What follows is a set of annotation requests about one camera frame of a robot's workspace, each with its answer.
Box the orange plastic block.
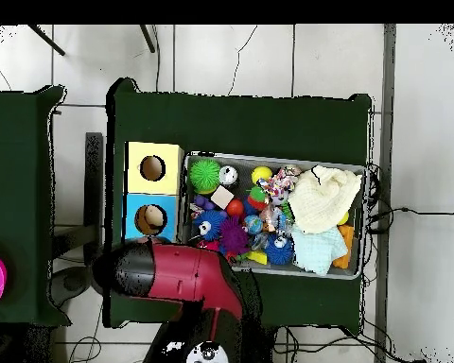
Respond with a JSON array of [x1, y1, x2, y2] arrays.
[[332, 223, 358, 270]]

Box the black tripod leg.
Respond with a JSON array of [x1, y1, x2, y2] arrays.
[[139, 24, 156, 54], [27, 24, 65, 57]]

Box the dark blue spiky ball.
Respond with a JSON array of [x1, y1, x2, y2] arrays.
[[192, 209, 227, 243]]

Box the mint green cloth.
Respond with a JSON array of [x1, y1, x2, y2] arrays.
[[291, 225, 349, 277]]

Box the plain green spiky ball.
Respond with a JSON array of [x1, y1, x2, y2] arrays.
[[187, 158, 223, 196]]

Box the purple spiky toy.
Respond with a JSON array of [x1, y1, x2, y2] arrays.
[[218, 217, 251, 257]]

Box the small silver can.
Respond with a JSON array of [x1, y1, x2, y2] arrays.
[[218, 165, 240, 187]]

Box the pale wooden cube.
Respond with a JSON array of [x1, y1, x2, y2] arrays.
[[210, 184, 236, 211]]

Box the shallow wire mesh bin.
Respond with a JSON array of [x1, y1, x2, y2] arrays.
[[178, 154, 368, 281]]

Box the black flat panel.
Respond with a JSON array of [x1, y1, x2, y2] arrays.
[[84, 131, 105, 268]]

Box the dark green side table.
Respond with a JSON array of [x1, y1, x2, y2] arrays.
[[0, 85, 69, 326]]

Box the blue globe ball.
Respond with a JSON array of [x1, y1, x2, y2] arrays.
[[243, 215, 264, 235]]

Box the colourful patterned cloth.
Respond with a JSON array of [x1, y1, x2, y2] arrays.
[[258, 165, 301, 209]]

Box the wooden box three holes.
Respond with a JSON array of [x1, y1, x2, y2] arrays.
[[120, 141, 185, 247]]

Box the orange red ball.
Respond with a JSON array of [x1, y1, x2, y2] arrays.
[[225, 198, 246, 218]]

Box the blue spiky ball with eyes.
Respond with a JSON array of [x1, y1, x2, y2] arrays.
[[264, 233, 296, 267]]

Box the pale yellow cloth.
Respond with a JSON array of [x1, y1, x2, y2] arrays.
[[287, 165, 363, 235]]

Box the yellow ball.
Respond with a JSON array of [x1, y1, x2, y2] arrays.
[[252, 165, 273, 184]]

